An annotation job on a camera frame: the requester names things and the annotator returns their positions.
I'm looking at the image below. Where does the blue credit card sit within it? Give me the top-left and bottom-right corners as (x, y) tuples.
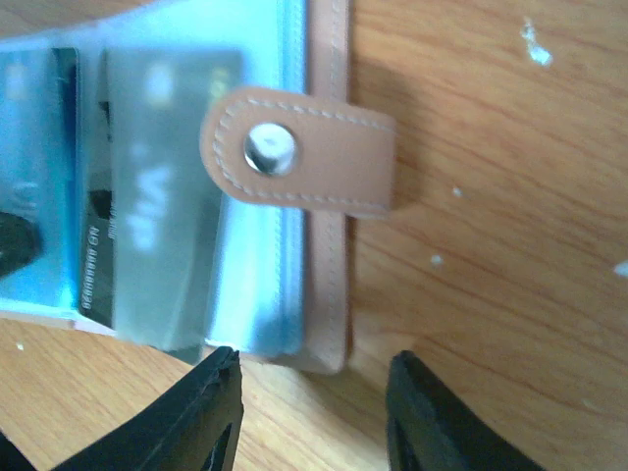
(1, 48), (79, 309)

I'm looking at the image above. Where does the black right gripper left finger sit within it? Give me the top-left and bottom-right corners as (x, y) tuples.
(56, 346), (243, 470)

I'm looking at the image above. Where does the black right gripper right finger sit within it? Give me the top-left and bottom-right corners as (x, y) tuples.
(386, 350), (542, 470)

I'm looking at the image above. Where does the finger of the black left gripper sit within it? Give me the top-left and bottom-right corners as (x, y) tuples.
(0, 212), (41, 279)

